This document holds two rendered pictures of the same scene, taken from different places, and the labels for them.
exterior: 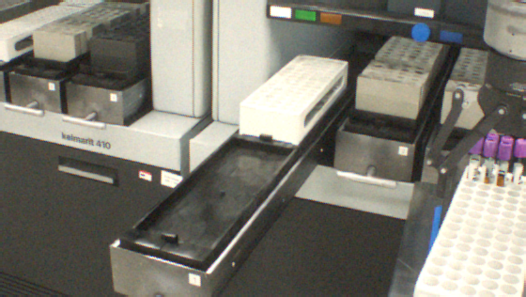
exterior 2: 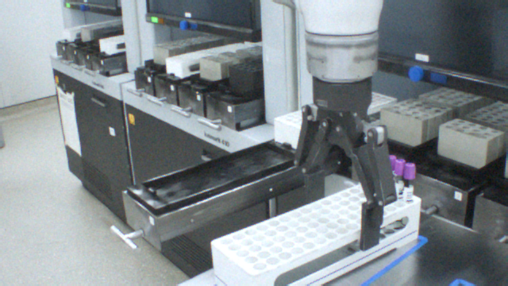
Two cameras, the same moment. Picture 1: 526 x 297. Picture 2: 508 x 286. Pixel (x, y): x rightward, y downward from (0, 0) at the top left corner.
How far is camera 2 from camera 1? 0.54 m
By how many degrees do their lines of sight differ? 30
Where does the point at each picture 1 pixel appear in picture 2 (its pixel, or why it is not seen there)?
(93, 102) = (219, 111)
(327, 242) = not seen: hidden behind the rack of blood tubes
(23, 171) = (186, 157)
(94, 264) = (221, 233)
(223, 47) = (302, 79)
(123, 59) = (246, 83)
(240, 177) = (247, 168)
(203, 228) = (186, 193)
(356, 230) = not seen: hidden behind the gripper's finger
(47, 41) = (206, 66)
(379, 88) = (394, 120)
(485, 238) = (313, 228)
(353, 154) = not seen: hidden behind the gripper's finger
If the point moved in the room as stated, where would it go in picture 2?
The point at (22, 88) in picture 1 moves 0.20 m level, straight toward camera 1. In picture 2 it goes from (184, 97) to (163, 119)
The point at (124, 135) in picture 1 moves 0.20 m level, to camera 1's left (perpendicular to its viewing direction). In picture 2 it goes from (236, 137) to (177, 127)
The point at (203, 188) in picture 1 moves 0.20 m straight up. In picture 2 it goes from (214, 171) to (206, 71)
